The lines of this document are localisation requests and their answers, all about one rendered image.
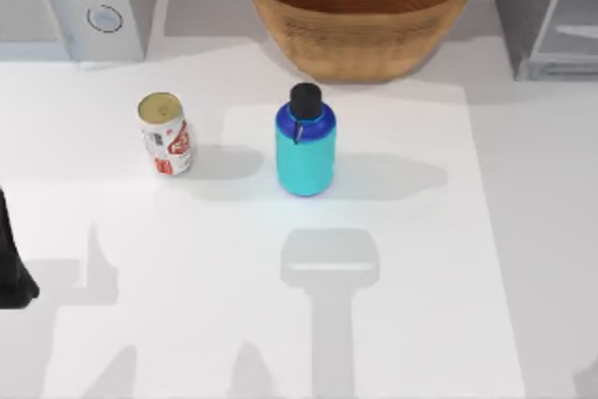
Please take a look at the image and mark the blue bottle with black cap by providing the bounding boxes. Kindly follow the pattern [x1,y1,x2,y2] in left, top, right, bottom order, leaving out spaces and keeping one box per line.
[274,82,338,197]

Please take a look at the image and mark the red and white can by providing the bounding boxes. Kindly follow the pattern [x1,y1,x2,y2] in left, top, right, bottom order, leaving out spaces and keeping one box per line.
[136,92,195,178]

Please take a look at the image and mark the brown woven basket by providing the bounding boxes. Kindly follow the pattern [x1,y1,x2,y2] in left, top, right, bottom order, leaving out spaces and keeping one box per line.
[242,0,478,83]

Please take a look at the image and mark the microwave knob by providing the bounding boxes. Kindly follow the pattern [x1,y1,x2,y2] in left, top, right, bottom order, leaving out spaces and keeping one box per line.
[86,3,124,34]

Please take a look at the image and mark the pale microwave oven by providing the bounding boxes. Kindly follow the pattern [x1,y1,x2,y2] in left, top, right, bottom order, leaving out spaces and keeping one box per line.
[0,0,162,63]

